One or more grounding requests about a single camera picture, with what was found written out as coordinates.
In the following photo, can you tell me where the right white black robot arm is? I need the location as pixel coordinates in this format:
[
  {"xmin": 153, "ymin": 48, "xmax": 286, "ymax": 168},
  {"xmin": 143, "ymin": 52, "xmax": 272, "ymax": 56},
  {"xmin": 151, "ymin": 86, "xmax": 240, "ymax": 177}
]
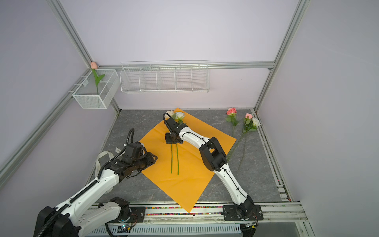
[{"xmin": 165, "ymin": 129, "xmax": 258, "ymax": 220}]

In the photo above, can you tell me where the white ribbon strip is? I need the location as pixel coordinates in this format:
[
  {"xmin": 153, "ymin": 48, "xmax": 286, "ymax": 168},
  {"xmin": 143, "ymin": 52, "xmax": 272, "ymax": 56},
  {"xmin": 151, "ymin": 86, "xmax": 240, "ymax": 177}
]
[{"xmin": 94, "ymin": 148, "xmax": 121, "ymax": 176}]

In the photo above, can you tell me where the light pink rose fake flower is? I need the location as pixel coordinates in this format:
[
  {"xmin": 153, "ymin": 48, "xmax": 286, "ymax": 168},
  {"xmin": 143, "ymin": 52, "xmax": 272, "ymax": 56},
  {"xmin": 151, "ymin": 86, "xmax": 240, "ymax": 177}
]
[{"xmin": 226, "ymin": 112, "xmax": 260, "ymax": 161}]

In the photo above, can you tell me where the dark pink rose fake flower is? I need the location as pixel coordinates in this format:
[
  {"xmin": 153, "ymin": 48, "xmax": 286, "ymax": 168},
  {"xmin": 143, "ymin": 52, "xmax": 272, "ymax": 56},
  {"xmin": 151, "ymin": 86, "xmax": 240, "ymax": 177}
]
[{"xmin": 226, "ymin": 108, "xmax": 239, "ymax": 137}]

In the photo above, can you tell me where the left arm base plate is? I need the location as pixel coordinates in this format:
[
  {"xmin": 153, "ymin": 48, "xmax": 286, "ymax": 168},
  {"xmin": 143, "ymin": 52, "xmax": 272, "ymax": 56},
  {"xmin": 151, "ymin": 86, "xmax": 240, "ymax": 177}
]
[{"xmin": 117, "ymin": 206, "xmax": 146, "ymax": 223}]

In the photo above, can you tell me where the aluminium front rail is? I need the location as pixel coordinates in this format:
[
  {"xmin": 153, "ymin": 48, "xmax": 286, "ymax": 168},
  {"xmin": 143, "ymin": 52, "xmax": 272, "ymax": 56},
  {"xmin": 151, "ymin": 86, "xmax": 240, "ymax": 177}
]
[{"xmin": 59, "ymin": 202, "xmax": 309, "ymax": 226}]

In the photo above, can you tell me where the cream rose fake flower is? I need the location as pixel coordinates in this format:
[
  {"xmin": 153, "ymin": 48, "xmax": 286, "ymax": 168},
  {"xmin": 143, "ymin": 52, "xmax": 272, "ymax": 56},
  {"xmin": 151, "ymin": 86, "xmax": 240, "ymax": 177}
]
[{"xmin": 166, "ymin": 110, "xmax": 174, "ymax": 173}]

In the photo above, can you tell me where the pink tulip fake flower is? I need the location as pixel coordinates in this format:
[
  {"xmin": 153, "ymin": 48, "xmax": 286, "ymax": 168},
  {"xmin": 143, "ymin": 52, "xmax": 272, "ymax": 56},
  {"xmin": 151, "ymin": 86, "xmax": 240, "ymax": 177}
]
[{"xmin": 90, "ymin": 62, "xmax": 105, "ymax": 95}]

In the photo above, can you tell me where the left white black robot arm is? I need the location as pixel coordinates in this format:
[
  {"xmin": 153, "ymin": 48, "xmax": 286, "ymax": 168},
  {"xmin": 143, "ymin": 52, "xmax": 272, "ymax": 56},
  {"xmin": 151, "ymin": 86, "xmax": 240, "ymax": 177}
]
[{"xmin": 34, "ymin": 152, "xmax": 158, "ymax": 237}]

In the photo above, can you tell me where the white mesh corner basket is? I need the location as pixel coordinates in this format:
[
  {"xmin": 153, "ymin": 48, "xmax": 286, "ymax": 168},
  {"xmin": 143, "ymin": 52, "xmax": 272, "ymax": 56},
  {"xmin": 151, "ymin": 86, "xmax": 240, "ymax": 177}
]
[{"xmin": 73, "ymin": 69, "xmax": 120, "ymax": 109}]

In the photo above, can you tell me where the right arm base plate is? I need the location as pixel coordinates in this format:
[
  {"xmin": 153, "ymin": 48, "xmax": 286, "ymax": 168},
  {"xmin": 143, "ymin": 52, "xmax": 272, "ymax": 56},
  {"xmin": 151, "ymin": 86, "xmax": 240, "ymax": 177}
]
[{"xmin": 222, "ymin": 204, "xmax": 264, "ymax": 221}]

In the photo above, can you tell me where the white wire wall basket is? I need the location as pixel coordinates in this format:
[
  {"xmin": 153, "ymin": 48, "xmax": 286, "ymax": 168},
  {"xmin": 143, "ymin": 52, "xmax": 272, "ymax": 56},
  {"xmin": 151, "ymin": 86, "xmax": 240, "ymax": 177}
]
[{"xmin": 120, "ymin": 60, "xmax": 210, "ymax": 93}]

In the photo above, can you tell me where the orange wrapping paper sheet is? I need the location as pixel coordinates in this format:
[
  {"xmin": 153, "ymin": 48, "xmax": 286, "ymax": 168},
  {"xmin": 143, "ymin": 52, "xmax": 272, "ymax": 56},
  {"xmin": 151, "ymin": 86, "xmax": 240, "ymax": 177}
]
[{"xmin": 134, "ymin": 111, "xmax": 232, "ymax": 210}]

